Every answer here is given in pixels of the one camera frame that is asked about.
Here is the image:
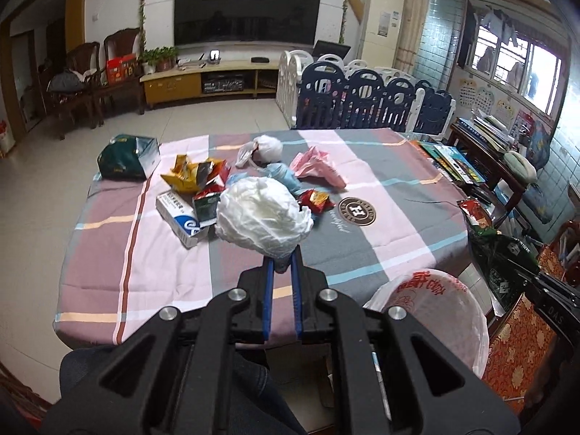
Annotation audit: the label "red gift box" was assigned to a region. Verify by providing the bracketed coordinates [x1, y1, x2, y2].
[105, 53, 138, 84]

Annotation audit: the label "stack of books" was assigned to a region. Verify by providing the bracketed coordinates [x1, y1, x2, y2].
[453, 115, 515, 152]

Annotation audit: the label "large dark green packet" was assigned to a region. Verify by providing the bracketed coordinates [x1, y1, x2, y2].
[469, 231, 542, 313]

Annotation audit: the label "large black television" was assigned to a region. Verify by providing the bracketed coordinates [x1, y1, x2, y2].
[173, 0, 323, 48]

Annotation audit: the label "grey-green pillow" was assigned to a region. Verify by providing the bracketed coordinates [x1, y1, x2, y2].
[504, 150, 538, 182]

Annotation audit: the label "row of colourful picture books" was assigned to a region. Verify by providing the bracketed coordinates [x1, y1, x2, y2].
[410, 138, 485, 186]

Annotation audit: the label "white blue medicine box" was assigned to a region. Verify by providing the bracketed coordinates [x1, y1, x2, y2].
[156, 190, 210, 249]

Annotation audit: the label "grey bag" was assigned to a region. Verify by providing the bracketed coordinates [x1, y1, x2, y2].
[47, 71, 87, 94]

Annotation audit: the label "red gold patterned cushion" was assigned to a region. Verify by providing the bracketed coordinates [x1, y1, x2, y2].
[482, 297, 560, 402]

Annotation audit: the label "navy and white playpen fence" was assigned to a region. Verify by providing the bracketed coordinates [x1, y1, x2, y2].
[275, 49, 456, 139]

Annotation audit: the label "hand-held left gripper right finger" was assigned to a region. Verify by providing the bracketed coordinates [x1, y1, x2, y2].
[290, 247, 522, 435]

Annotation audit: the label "beige curtain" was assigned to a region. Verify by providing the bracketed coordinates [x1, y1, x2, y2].
[394, 0, 433, 75]

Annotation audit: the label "dark green foil bag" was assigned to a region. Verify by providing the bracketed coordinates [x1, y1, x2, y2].
[97, 134, 161, 181]

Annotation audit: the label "wall posters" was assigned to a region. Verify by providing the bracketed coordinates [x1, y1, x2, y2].
[455, 77, 513, 123]

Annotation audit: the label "wooden television cabinet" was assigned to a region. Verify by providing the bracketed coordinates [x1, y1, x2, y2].
[140, 59, 284, 109]

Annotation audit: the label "green red small carton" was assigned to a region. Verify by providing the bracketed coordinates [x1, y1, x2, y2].
[192, 185, 225, 228]

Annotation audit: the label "dark wooden side table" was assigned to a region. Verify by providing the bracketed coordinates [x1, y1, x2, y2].
[446, 122, 540, 232]

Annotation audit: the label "small white plastic bag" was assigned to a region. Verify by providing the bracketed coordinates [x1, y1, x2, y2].
[235, 135, 284, 168]

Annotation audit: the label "potted green plant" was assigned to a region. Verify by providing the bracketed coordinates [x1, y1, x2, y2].
[138, 46, 181, 74]

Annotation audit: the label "red chip bag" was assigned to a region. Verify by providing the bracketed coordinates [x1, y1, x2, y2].
[457, 198, 494, 233]

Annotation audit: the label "large white plastic bag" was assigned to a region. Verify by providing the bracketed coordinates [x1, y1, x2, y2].
[215, 177, 314, 260]

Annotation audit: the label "dark wooden armchair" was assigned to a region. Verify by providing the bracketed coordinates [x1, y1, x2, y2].
[43, 42, 103, 141]
[103, 28, 146, 125]

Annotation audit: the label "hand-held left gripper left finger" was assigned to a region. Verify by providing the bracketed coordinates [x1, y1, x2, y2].
[43, 257, 278, 435]

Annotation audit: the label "pink plastic bag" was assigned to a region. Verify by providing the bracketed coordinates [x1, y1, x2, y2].
[290, 146, 347, 189]

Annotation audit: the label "white standing air conditioner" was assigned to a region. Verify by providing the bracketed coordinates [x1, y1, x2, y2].
[356, 0, 406, 73]

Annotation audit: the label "window with hanging clothes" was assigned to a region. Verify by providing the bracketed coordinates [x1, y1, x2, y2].
[467, 0, 567, 119]

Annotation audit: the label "bin with red-printed white liner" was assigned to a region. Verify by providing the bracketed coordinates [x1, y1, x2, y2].
[362, 268, 490, 379]

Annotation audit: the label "green ivy garland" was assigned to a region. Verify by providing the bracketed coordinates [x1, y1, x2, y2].
[137, 0, 149, 51]
[339, 0, 351, 45]

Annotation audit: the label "black flat panel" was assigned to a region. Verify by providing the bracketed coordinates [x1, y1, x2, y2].
[312, 40, 352, 62]

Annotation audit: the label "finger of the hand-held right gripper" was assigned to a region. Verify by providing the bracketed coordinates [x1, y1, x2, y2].
[507, 260, 551, 286]

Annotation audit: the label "plaid tablecloth with round emblem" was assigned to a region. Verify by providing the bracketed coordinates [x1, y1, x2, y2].
[53, 128, 472, 349]

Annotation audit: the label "red snack packet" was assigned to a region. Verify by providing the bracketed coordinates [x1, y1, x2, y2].
[297, 189, 335, 216]

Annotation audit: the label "yellow snack packet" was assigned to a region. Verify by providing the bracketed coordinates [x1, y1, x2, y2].
[161, 154, 230, 193]

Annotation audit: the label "light blue plastic bag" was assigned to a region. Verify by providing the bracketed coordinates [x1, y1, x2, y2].
[231, 162, 305, 196]

